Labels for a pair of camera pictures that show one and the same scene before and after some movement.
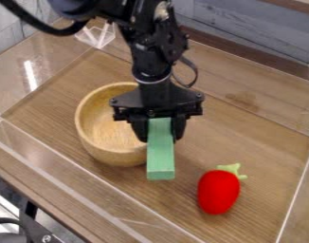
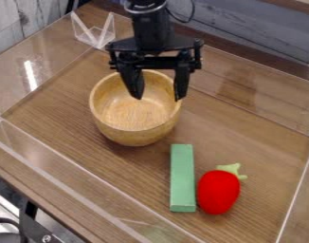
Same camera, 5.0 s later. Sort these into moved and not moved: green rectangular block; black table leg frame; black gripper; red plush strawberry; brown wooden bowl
Moved: brown wooden bowl; green rectangular block; black gripper
Not moved: black table leg frame; red plush strawberry
